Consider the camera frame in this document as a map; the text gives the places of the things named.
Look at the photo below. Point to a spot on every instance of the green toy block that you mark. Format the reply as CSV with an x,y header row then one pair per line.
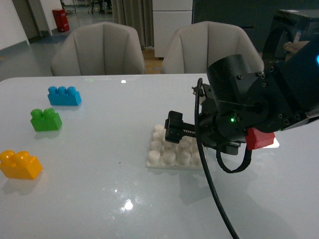
x,y
46,120

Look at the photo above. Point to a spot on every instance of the white studded base plate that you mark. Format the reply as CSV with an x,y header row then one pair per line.
x,y
168,155

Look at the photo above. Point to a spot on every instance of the right grey armchair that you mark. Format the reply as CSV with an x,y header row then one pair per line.
x,y
193,48

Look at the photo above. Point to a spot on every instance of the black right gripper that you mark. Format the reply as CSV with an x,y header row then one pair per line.
x,y
225,117

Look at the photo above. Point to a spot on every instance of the yellow toy block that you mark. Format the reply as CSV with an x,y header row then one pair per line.
x,y
20,165

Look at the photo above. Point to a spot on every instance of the left grey armchair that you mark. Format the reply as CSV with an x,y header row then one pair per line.
x,y
103,48

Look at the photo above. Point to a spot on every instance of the grey curtain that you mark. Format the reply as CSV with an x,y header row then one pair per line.
x,y
137,14

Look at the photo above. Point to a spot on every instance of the grey armchair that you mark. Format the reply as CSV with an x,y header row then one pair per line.
x,y
103,48
193,48

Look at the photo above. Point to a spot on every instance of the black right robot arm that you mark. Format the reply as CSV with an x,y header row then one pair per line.
x,y
291,88

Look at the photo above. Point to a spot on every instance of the red bin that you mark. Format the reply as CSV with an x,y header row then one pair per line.
x,y
61,20

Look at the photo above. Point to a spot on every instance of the red camera mount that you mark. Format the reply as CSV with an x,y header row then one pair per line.
x,y
256,139

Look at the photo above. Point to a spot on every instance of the white cabinet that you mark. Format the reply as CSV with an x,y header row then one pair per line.
x,y
169,16

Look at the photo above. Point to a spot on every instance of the black appliance box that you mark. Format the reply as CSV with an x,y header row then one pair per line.
x,y
289,25

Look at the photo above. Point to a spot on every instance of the dark kitchen counter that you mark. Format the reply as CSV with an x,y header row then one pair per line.
x,y
245,13

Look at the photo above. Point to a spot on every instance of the blue toy block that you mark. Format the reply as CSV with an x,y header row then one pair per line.
x,y
63,96

